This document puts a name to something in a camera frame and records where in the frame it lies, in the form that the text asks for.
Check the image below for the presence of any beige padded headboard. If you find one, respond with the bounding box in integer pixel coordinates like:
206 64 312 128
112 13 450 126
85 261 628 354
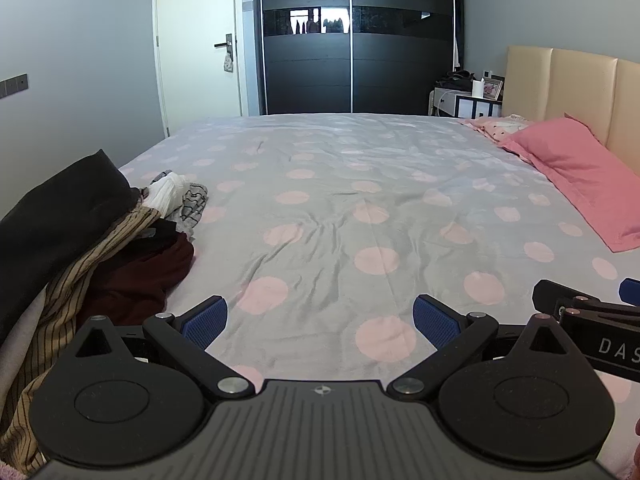
501 45 640 186

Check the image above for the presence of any dark sliding door wardrobe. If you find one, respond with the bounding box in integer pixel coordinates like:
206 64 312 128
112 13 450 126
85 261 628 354
252 0 466 117

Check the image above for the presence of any white bedside table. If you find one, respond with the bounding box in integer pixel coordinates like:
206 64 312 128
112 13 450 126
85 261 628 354
429 87 503 118

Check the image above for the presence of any light grey sweatshirt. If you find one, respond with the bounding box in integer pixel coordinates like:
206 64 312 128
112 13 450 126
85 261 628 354
0 287 51 396

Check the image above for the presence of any wall light switch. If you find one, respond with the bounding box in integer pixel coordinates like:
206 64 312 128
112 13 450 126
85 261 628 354
0 74 29 98

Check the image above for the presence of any white pink printed pillow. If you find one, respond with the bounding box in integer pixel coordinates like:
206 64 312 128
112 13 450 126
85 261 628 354
457 114 531 147

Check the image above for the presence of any grey pink polka dot bedsheet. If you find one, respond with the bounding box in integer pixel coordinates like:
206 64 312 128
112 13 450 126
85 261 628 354
115 112 640 480

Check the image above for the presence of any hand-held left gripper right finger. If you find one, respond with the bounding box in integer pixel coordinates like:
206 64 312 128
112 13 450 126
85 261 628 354
387 294 576 402

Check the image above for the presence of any black bag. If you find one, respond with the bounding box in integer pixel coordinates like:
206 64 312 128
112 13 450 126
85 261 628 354
436 70 475 93

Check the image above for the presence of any person's fuzzy pink clothing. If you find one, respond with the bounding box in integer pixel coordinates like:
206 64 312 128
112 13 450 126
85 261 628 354
0 455 26 480

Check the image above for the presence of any maroon garment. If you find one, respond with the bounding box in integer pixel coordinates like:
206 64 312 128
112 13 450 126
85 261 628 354
75 232 195 333

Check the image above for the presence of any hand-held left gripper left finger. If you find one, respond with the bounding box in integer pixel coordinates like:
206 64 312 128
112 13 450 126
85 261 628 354
74 295 256 402

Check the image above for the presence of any white door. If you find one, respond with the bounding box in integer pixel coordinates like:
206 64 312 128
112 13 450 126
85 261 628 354
152 0 244 137

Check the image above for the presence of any beige striped garment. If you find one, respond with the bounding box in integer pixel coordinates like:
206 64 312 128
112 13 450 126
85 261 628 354
0 205 163 473

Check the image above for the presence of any white ribbed garment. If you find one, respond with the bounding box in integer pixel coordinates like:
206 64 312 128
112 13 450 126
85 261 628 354
140 170 191 221

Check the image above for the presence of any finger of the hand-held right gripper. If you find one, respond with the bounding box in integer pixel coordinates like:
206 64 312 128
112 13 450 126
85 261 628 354
532 279 626 314
618 277 640 307

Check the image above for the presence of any large black garment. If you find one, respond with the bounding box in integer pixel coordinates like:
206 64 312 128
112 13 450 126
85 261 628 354
0 149 142 346

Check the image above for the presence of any small black garment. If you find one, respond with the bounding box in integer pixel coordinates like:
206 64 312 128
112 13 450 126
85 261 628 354
137 217 188 253

